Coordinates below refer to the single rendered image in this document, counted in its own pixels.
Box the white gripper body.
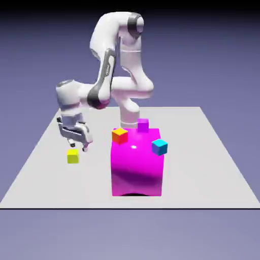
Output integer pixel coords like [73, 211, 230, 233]
[58, 121, 93, 144]

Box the small purple cube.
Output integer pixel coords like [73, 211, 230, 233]
[137, 118, 149, 134]

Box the large magenta box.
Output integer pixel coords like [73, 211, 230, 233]
[111, 127, 165, 197]

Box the small yellow cube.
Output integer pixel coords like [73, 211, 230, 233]
[67, 149, 80, 164]

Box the small orange cube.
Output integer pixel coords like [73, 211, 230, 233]
[112, 127, 128, 145]

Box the small cyan cube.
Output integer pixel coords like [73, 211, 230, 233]
[151, 139, 169, 156]

